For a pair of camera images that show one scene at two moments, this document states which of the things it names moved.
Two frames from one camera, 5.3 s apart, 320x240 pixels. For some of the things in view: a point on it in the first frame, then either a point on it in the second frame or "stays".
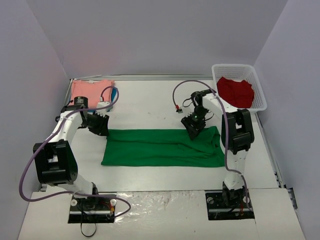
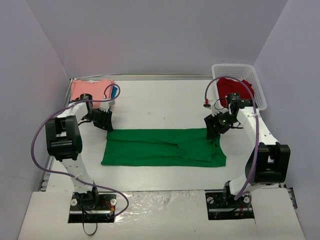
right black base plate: (229, 204) stays
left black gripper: (99, 122) to (101, 119)
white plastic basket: (240, 72) stays
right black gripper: (191, 125) to (214, 124)
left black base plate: (94, 210) stays
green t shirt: (162, 147) stays
